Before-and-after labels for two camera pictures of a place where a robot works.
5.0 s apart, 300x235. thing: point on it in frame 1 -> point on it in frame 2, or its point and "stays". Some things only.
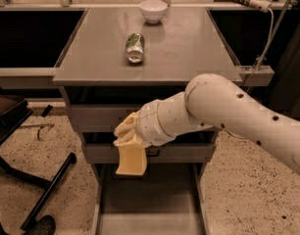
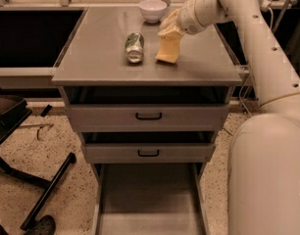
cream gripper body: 150,123 -> 187,18
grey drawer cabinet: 119,60 stays
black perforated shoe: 44,225 stays
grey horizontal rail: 24,77 stays
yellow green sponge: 132,160 -> 169,44
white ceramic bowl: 153,11 stays
